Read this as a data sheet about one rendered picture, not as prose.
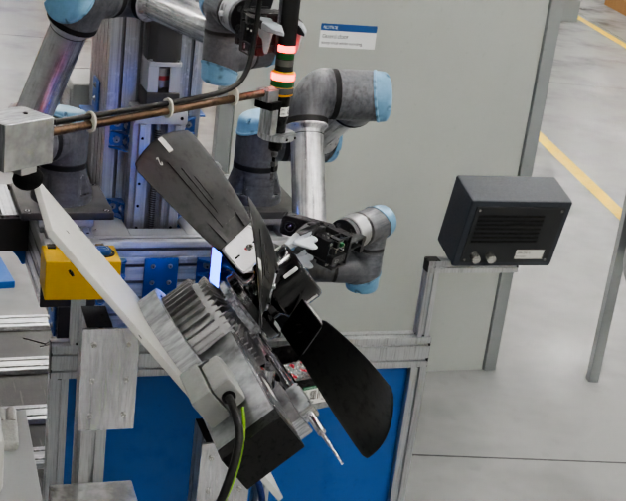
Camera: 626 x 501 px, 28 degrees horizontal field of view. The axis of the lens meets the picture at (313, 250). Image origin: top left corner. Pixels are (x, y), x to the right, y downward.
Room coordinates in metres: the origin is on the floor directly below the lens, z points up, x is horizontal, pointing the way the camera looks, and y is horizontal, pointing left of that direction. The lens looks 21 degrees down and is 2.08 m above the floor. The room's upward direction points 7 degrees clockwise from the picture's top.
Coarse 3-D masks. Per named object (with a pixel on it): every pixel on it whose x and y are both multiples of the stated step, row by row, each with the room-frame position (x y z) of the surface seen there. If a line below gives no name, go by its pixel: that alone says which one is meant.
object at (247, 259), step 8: (240, 232) 2.17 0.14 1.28; (248, 232) 2.18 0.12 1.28; (240, 240) 2.16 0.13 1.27; (248, 240) 2.17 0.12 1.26; (224, 248) 2.13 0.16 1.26; (232, 248) 2.14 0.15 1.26; (240, 248) 2.15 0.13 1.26; (232, 256) 2.12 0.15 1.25; (240, 256) 2.14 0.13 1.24; (248, 256) 2.14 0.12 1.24; (240, 264) 2.12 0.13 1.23; (248, 264) 2.13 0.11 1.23; (240, 272) 2.11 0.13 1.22
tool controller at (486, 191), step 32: (480, 192) 2.74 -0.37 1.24; (512, 192) 2.77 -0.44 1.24; (544, 192) 2.80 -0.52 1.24; (448, 224) 2.80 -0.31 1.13; (480, 224) 2.72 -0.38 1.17; (512, 224) 2.75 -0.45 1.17; (544, 224) 2.78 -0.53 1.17; (448, 256) 2.77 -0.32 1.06; (480, 256) 2.76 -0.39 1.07; (512, 256) 2.79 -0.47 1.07; (544, 256) 2.82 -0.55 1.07
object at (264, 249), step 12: (252, 204) 1.92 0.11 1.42; (252, 216) 1.89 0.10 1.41; (252, 228) 1.87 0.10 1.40; (264, 228) 1.96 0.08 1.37; (264, 240) 1.94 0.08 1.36; (264, 252) 1.91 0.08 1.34; (264, 264) 1.90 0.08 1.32; (276, 264) 2.03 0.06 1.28; (264, 276) 1.90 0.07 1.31; (264, 288) 1.91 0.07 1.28; (264, 300) 1.93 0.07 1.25
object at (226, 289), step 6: (222, 282) 2.14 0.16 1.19; (222, 288) 2.11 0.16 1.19; (228, 288) 2.11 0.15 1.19; (228, 294) 2.09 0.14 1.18; (234, 294) 2.11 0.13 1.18; (228, 300) 2.08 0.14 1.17; (234, 300) 2.08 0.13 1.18; (234, 306) 2.07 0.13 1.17; (240, 306) 2.09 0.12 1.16; (240, 312) 2.07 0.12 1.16; (246, 312) 2.08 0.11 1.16; (240, 318) 2.06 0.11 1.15; (246, 318) 2.06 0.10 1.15; (252, 318) 2.08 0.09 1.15; (246, 324) 2.06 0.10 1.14; (252, 324) 2.07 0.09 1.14; (252, 330) 2.06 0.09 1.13; (258, 330) 2.08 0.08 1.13; (264, 336) 2.11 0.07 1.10
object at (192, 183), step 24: (192, 144) 2.26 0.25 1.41; (144, 168) 2.11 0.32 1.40; (168, 168) 2.15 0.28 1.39; (192, 168) 2.20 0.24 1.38; (216, 168) 2.25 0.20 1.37; (168, 192) 2.12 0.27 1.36; (192, 192) 2.16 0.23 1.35; (216, 192) 2.19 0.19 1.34; (192, 216) 2.12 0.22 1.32; (216, 216) 2.15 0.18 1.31; (240, 216) 2.19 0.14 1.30; (216, 240) 2.12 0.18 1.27
